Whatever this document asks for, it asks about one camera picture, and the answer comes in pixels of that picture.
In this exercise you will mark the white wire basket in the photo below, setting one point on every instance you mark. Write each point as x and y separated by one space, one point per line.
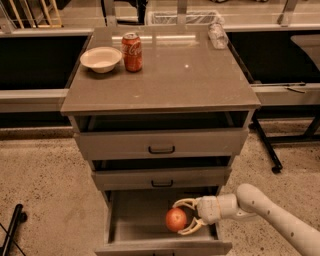
190 18

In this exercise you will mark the red apple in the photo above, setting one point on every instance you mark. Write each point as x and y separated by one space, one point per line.
176 219

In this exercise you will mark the black stand leg right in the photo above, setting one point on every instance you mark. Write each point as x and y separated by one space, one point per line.
310 135

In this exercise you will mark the top grey drawer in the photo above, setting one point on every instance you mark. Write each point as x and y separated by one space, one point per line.
166 135

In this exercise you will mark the clear plastic bottle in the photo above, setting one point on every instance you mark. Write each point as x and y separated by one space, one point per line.
218 36

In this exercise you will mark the grey drawer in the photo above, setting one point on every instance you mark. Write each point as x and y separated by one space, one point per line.
166 135
136 226
158 173

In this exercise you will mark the black stand leg left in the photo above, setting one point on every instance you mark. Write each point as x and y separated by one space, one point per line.
19 216

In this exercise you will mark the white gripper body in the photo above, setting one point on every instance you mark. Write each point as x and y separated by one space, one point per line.
208 209

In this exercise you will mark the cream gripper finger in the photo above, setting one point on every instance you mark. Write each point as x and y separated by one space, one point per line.
187 202
195 225

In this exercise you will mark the grey drawer cabinet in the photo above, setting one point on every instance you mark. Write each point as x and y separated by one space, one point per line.
182 73

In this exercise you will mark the red coca-cola can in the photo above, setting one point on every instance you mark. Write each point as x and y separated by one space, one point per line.
132 52

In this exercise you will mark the white bowl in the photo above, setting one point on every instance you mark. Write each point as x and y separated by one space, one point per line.
101 59

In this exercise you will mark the black stand leg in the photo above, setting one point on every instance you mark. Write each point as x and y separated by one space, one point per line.
310 135
19 216

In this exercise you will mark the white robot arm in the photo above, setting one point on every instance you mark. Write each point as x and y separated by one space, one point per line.
247 202

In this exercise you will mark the wooden frame rack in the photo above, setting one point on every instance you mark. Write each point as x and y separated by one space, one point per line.
33 13

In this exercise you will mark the middle grey drawer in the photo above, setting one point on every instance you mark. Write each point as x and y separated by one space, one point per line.
158 173

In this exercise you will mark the bottom grey drawer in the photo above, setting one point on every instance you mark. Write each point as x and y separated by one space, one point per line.
136 226

